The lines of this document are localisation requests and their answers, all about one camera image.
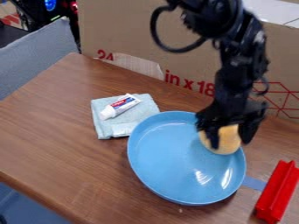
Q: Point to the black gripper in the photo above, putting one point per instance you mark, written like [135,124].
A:
[231,108]

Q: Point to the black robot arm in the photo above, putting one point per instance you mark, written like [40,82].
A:
[224,23]

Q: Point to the brown cardboard box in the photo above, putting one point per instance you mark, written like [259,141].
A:
[113,27]

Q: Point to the blue plate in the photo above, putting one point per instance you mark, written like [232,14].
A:
[175,166]

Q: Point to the yellow ball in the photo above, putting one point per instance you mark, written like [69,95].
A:
[228,140]

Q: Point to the black machine with lights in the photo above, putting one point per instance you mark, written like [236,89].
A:
[37,13]

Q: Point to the red plastic block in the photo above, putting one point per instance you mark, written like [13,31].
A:
[275,197]

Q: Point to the white toothpaste tube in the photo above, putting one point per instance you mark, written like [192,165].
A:
[117,107]

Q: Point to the blue tape strip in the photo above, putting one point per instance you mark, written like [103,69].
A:
[253,183]

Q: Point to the light blue folded cloth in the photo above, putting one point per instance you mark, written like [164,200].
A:
[120,126]

